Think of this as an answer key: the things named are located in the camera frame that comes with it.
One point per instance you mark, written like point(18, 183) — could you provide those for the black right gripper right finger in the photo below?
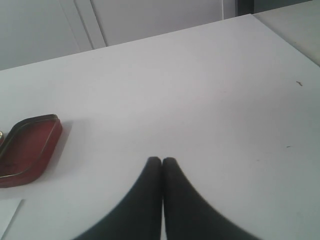
point(187, 214)

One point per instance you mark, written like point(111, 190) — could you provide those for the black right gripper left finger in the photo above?
point(138, 216)

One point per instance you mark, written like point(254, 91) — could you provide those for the red ink pad tin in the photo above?
point(27, 149)

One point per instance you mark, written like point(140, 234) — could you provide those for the white paper sheet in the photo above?
point(8, 208)

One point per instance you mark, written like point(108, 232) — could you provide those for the white cabinet doors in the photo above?
point(38, 30)

